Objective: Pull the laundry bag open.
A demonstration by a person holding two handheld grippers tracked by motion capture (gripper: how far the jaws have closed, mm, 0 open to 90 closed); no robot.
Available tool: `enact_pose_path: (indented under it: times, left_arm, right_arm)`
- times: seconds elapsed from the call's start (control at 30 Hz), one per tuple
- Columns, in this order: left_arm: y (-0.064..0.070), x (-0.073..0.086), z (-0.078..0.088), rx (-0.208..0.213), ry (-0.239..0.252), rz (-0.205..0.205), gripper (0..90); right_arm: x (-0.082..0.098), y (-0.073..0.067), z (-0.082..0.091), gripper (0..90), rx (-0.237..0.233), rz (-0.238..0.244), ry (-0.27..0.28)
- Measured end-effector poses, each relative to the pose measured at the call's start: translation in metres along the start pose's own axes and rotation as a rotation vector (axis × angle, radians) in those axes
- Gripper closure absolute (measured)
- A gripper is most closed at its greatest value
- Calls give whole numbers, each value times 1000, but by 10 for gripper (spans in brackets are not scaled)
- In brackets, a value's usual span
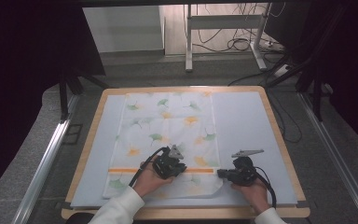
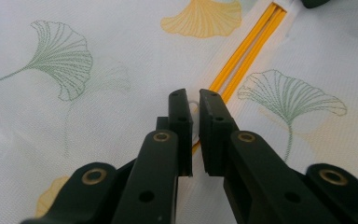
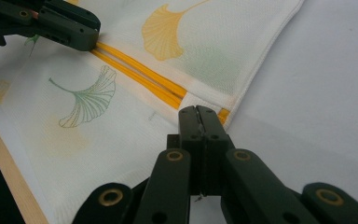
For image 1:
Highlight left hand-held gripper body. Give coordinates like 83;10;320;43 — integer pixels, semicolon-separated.
151;144;185;180

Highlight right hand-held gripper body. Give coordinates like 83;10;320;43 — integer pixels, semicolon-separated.
228;148;266;188

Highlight white leaf-print pillowcase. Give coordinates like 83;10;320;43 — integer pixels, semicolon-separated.
102;91;225;200

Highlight person's left hand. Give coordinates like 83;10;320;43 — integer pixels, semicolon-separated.
132;160;175;199

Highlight person's right hand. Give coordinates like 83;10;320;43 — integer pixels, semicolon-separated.
230;177;271;217

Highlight white table mat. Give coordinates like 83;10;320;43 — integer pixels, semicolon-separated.
70;91;299;209

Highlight wooden table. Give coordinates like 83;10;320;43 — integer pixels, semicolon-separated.
61;85;311;220

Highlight black metal stand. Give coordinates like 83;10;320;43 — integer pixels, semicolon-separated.
264;4;351;123
58;73;110;123

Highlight white power strip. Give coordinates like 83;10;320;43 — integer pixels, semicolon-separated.
273;63;292;77

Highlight white cabinet panel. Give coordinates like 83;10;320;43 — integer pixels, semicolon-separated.
82;5;166;54

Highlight dark curtain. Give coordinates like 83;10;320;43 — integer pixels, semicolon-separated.
0;0;107;203
287;0;358;158

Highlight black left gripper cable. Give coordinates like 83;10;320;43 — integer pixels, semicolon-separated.
128;146;170;189

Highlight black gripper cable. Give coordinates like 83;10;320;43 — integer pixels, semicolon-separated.
254;165;278;209
128;146;170;189

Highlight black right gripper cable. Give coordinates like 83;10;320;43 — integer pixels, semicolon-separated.
254;165;278;209

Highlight black floor cable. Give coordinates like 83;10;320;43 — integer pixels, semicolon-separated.
227;70;303;145

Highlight aluminium floor rail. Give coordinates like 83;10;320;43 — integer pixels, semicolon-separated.
297;91;358;224
11;92;81;224

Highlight tangle of black floor cables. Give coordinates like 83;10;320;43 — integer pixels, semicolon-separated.
195;3;288;53

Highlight white desk frame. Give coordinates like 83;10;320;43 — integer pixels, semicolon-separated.
184;3;269;73

